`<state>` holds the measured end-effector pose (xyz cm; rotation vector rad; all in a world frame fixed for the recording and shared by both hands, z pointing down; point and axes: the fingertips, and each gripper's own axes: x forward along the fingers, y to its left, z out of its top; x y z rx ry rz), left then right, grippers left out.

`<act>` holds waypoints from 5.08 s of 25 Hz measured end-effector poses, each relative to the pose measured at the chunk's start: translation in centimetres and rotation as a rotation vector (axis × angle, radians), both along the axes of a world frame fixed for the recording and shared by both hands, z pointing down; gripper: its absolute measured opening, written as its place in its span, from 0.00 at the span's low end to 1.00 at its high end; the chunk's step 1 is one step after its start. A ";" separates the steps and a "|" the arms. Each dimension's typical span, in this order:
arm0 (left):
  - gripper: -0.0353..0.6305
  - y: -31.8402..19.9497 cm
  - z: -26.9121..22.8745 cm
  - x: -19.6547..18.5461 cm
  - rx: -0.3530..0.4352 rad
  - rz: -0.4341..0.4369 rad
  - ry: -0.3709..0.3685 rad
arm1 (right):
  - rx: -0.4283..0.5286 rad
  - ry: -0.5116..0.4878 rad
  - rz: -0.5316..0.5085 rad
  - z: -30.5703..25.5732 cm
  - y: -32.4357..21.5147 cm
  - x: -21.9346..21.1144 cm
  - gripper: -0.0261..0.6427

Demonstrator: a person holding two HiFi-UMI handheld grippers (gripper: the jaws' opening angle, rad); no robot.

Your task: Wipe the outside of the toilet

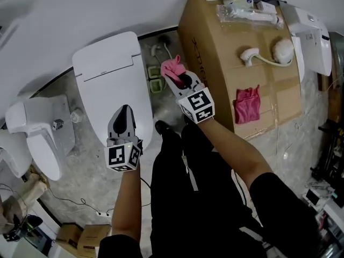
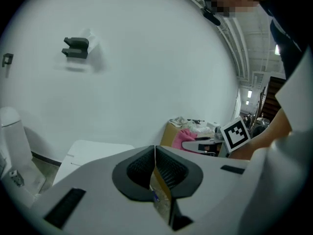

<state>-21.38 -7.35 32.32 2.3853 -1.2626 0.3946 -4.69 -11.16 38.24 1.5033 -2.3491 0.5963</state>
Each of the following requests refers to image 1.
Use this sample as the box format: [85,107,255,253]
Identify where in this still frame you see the blue-handled black toilet brush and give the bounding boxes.
[157,35,173,61]

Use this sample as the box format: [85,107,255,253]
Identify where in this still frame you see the pink microfibre cloth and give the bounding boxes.
[160,54,187,87]
[233,84,262,125]

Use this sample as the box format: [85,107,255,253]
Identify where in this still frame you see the small cardboard box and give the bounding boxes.
[77,224,112,258]
[55,222,84,249]

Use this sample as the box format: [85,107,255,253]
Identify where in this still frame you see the white fluffy round pad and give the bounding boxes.
[272,38,295,64]

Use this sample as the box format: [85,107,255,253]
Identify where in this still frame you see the beige paper bag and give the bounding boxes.
[0,165,51,235]

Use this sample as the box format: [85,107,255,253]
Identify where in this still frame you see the person's black left shoe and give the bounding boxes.
[155,119,181,145]

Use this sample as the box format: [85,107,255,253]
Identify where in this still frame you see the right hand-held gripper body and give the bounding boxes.
[176,86,216,124]

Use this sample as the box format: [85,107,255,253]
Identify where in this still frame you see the small green brush holder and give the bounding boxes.
[147,65,162,79]

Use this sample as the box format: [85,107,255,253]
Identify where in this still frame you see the grey strap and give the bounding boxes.
[181,154,199,192]

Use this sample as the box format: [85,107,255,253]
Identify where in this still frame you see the person's dark shirt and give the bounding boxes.
[98,171,322,258]

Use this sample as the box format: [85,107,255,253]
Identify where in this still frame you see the large cardboard box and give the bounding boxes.
[177,0,304,141]

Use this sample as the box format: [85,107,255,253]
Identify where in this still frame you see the white brush cream handle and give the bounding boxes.
[239,47,293,68]

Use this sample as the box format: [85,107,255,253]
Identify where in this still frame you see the small white box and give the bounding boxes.
[253,1,277,12]

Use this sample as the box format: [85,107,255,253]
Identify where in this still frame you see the white toilet with tank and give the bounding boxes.
[4,94,76,182]
[288,6,323,82]

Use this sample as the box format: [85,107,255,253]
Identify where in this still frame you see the person's left forearm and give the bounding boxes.
[111,167,143,243]

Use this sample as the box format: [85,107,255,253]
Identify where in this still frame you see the white flat-lid smart toilet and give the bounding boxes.
[71,31,154,149]

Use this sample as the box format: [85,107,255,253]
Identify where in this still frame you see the bagged white brush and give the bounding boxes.
[216,3,285,30]

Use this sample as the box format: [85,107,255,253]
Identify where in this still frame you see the white round pipe fitting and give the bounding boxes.
[70,108,83,124]

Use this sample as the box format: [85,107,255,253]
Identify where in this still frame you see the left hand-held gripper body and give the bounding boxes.
[104,136,144,173]

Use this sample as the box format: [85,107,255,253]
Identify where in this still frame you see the person's black trousers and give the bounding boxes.
[149,122,266,258]

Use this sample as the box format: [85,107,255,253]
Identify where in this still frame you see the white floor cable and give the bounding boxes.
[276,122,298,161]

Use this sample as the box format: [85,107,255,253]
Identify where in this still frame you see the black metal rack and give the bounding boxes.
[311,118,344,189]

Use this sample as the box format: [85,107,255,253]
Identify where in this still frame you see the person's right forearm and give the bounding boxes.
[197,116,275,196]

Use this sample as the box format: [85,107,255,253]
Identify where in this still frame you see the large green brush holder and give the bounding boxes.
[148,78,166,94]

